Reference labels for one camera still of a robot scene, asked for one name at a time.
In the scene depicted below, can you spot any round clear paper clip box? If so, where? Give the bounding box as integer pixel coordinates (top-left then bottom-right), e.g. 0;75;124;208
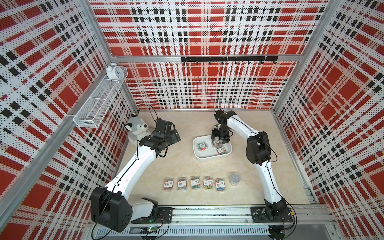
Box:
229;172;241;186

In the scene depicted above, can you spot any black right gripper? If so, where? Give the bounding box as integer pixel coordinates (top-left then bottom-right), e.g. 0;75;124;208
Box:
211;125;230;144

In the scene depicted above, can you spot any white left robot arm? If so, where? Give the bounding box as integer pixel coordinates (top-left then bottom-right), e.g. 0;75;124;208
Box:
90;119;181;233

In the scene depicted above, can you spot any white plastic storage box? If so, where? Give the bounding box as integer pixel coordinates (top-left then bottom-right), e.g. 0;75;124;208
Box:
193;135;233;161

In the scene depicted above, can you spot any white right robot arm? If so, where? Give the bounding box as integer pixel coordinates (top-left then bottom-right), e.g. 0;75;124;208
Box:
211;109;291;222

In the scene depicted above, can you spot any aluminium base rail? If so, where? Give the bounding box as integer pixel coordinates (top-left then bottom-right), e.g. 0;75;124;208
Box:
89;204;335;226

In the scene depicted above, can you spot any grey white husky plush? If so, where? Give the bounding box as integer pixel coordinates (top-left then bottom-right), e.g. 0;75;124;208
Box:
124;114;151;144

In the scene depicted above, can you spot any white alarm clock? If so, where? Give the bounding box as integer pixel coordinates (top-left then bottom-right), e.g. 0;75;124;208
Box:
106;63;124;80

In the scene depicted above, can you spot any black wall hook rail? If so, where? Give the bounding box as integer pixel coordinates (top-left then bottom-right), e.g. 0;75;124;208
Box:
181;56;279;63

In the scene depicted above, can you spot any white wire mesh shelf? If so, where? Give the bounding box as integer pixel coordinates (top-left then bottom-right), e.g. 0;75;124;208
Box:
74;66;128;128

